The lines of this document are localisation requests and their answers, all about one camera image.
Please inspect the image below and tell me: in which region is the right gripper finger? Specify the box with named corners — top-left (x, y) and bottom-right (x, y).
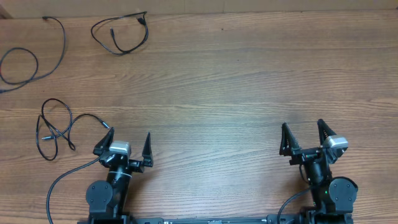
top-left (317, 119), bottom-right (336, 145)
top-left (279, 123), bottom-right (300, 156)

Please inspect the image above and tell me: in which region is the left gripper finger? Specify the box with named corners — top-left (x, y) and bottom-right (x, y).
top-left (142, 133), bottom-right (154, 167)
top-left (93, 127), bottom-right (114, 155)

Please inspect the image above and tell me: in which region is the thin black USB-C cable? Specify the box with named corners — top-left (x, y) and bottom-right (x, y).
top-left (0, 16), bottom-right (67, 94)

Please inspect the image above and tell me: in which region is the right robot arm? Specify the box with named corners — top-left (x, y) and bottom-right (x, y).
top-left (276, 119), bottom-right (358, 223)

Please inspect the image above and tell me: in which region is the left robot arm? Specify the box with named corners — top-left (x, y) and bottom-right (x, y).
top-left (78, 128), bottom-right (154, 224)

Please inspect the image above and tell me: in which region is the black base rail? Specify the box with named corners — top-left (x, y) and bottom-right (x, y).
top-left (132, 214), bottom-right (354, 224)

